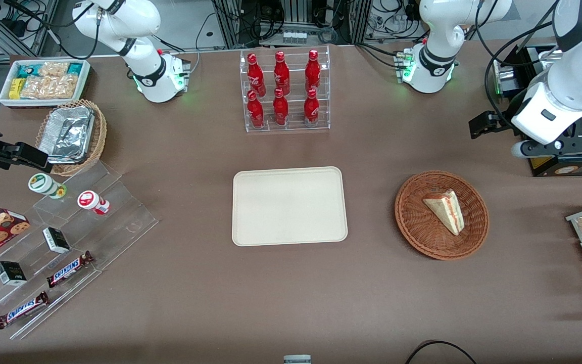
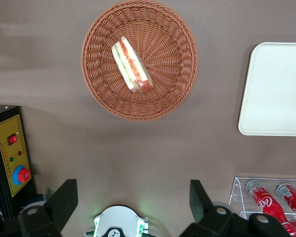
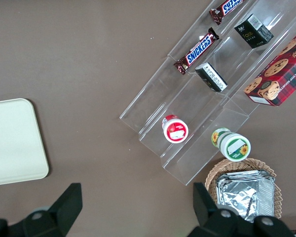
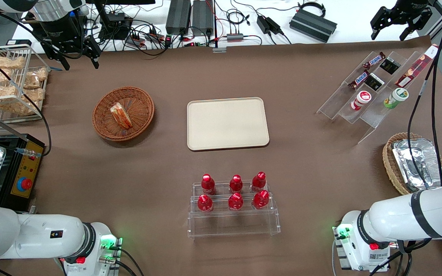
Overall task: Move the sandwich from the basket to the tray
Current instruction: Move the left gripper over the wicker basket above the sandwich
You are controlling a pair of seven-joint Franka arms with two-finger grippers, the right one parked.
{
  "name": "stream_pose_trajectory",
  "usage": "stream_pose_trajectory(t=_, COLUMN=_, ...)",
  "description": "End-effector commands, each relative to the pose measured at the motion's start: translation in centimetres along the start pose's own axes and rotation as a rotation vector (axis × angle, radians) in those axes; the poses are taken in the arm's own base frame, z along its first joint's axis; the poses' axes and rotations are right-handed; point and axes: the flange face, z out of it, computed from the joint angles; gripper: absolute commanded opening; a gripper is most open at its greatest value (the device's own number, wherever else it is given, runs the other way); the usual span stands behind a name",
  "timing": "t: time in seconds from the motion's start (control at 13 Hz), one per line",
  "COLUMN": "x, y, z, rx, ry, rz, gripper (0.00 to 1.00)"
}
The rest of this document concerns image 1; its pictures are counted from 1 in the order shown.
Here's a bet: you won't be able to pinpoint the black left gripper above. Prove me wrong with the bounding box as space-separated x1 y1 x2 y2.
469 110 582 158

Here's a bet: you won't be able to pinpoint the triangle sandwich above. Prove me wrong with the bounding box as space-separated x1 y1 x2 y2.
422 190 466 237

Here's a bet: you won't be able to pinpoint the oval tan wicker basket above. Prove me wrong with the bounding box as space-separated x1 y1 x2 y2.
35 99 108 177

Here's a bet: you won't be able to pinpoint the round brown wicker basket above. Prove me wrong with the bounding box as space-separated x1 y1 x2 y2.
395 170 490 261

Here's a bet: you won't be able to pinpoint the cream rectangular tray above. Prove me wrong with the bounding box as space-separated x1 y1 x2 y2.
232 166 349 247

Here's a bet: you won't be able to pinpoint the green cap yogurt bottle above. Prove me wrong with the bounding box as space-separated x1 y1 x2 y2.
28 173 67 200

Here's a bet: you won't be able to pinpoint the stacked aluminium foil trays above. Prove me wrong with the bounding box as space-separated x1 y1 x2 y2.
38 106 95 165

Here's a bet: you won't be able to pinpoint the large clear cracker bag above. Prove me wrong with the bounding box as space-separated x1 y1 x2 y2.
20 74 78 100

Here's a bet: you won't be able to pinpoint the red cap yogurt bottle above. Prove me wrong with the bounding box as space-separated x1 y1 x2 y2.
77 190 111 216

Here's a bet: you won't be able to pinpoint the small black carton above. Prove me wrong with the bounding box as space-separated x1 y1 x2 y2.
42 227 71 255
0 260 28 287

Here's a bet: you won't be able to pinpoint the small clear cracker bag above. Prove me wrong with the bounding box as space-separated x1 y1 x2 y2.
38 61 70 77

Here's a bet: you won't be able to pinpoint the white plastic snack bin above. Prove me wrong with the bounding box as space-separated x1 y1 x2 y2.
0 59 91 110

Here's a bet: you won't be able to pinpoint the clear acrylic stepped shelf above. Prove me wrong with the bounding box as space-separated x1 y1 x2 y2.
0 160 160 341

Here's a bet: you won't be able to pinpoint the Snickers chocolate bar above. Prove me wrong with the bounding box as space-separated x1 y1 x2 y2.
0 291 50 331
46 251 95 289

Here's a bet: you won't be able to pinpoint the red cola bottle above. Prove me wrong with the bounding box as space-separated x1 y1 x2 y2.
303 88 320 127
272 88 289 126
273 51 291 96
247 53 267 97
247 90 265 129
305 49 322 94

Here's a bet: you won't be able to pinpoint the clear acrylic bottle rack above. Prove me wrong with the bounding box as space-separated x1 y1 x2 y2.
239 45 331 133

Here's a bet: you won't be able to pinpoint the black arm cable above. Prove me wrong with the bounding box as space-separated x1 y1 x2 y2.
474 0 563 133

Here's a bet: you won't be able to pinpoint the aluminium frame rack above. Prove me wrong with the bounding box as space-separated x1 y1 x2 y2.
212 0 373 50

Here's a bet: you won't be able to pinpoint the black looped cable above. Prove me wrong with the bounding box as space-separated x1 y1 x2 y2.
404 340 479 364

